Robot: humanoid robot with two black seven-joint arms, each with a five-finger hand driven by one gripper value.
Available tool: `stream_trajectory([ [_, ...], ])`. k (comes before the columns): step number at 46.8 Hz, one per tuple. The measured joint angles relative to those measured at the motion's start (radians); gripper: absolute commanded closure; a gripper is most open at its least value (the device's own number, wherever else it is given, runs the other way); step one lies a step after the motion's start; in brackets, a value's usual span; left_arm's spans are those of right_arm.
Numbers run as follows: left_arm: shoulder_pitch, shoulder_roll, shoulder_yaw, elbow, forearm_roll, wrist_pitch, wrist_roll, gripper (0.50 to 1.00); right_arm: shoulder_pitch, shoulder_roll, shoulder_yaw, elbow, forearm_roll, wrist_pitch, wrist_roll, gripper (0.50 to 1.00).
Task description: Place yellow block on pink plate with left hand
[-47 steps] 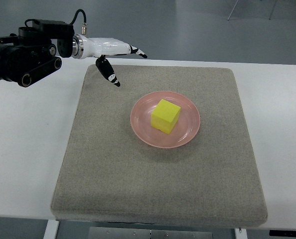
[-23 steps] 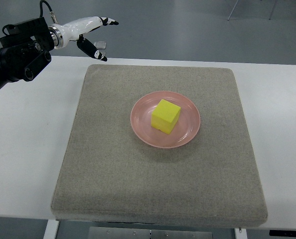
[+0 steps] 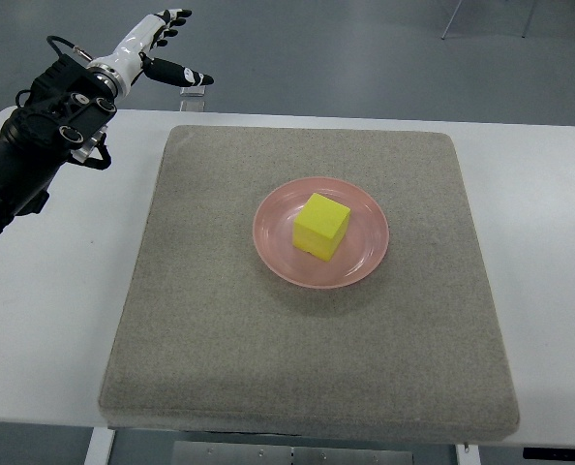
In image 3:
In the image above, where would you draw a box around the yellow foam block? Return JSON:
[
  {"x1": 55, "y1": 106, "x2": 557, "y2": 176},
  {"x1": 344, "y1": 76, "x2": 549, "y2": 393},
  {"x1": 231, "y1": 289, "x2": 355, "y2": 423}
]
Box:
[{"x1": 292, "y1": 193, "x2": 351, "y2": 262}]

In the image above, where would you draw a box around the grey foam mat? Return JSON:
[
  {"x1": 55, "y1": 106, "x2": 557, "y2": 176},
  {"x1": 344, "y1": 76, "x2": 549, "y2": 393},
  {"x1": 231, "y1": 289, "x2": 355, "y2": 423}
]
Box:
[{"x1": 98, "y1": 125, "x2": 520, "y2": 443}]

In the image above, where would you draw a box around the clear floor socket cover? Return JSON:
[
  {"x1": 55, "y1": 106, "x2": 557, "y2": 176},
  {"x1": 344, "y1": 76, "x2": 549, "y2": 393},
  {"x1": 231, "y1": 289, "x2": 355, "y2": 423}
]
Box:
[{"x1": 180, "y1": 85, "x2": 206, "y2": 98}]

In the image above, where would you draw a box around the white table leg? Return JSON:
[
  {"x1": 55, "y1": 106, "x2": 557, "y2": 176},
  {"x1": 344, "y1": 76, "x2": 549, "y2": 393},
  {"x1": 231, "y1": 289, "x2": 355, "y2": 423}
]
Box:
[{"x1": 83, "y1": 427, "x2": 115, "y2": 465}]

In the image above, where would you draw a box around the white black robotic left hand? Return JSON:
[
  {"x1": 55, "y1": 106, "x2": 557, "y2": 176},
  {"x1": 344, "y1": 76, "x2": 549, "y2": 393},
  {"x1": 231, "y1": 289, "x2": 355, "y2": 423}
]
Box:
[{"x1": 87, "y1": 9, "x2": 214, "y2": 100}]

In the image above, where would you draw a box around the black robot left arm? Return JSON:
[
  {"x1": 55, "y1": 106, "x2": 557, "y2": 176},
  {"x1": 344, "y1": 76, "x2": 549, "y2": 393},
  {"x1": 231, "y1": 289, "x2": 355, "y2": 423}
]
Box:
[{"x1": 0, "y1": 51, "x2": 118, "y2": 234}]

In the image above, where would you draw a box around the pink plate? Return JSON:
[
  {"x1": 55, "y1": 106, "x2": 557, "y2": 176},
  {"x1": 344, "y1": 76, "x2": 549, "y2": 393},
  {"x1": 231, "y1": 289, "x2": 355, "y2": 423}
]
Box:
[{"x1": 253, "y1": 177, "x2": 390, "y2": 289}]

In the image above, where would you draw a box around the black label strip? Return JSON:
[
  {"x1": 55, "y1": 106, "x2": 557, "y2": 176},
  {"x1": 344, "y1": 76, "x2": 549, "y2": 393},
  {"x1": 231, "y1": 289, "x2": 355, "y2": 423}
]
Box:
[{"x1": 523, "y1": 448, "x2": 575, "y2": 462}]

